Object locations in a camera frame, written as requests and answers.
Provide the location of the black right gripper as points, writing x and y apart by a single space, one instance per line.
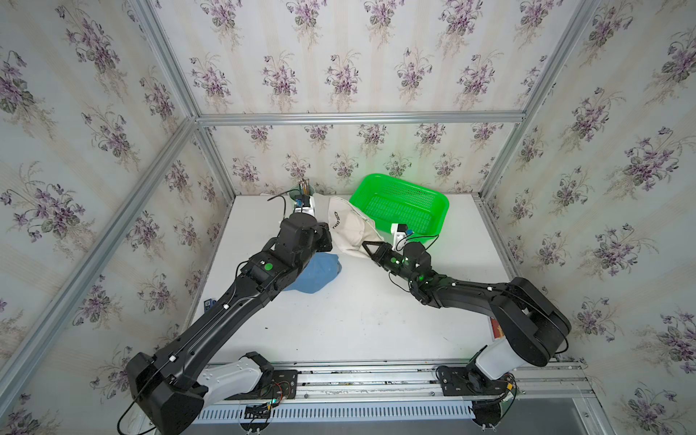
381 253

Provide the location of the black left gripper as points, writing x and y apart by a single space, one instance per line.
321 231

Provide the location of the light blue baseball cap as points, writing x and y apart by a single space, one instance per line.
322 269

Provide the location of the beige baseball cap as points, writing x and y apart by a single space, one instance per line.
350 228

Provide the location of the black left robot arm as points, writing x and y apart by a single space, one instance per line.
166 385

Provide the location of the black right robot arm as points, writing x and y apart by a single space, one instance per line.
533 327

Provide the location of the mint green pencil cup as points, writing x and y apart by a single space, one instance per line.
296 191

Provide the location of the green plastic basket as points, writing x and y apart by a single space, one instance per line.
387 200

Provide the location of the bundle of coloured pencils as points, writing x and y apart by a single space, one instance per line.
304 187

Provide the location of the blue stapler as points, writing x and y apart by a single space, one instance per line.
208 304

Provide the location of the red patterned card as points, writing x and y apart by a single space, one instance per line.
496 329

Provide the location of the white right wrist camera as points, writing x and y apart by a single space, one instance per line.
401 234

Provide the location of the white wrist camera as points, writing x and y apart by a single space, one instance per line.
303 203
401 234

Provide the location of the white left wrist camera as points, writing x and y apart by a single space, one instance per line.
303 203

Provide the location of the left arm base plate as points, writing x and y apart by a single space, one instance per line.
280 385

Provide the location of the aluminium mounting rail frame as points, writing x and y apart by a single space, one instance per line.
554 399

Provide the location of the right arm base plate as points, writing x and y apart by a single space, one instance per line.
462 381

